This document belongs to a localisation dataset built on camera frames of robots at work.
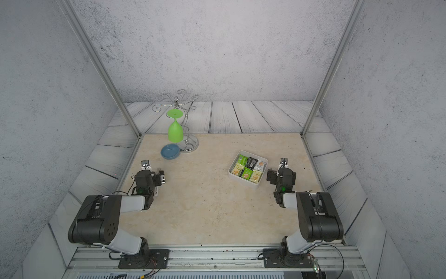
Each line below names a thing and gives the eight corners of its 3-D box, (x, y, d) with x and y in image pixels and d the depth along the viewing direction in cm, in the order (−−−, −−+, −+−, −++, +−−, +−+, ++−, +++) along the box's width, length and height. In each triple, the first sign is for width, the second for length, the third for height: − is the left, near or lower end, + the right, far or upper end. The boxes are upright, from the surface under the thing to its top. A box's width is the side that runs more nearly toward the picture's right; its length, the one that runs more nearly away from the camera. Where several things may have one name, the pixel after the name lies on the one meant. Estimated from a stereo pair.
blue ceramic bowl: (161, 159, 109) (158, 154, 106) (164, 148, 115) (162, 143, 112) (178, 159, 109) (176, 154, 106) (181, 148, 115) (179, 143, 112)
